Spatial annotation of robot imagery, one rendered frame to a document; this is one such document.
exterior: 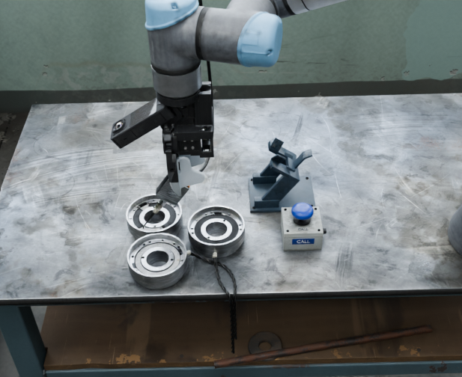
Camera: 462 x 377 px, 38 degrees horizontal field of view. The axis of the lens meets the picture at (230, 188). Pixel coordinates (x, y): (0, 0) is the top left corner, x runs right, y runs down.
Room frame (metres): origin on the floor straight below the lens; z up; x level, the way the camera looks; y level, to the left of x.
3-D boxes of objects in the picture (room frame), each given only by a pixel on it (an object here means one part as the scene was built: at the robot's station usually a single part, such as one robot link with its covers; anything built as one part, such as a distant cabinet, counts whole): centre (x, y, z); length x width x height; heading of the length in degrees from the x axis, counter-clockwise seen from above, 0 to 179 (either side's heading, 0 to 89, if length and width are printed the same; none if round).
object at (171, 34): (0.88, 0.07, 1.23); 0.09 x 0.08 x 0.11; 73
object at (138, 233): (0.91, 0.14, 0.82); 0.10 x 0.10 x 0.04
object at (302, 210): (0.87, -0.13, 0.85); 0.04 x 0.04 x 0.05
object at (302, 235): (0.87, -0.13, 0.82); 0.08 x 0.07 x 0.05; 90
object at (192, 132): (0.88, 0.07, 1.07); 0.09 x 0.08 x 0.12; 90
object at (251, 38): (0.87, -0.03, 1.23); 0.11 x 0.11 x 0.08; 73
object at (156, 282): (0.80, 0.13, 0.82); 0.10 x 0.10 x 0.04
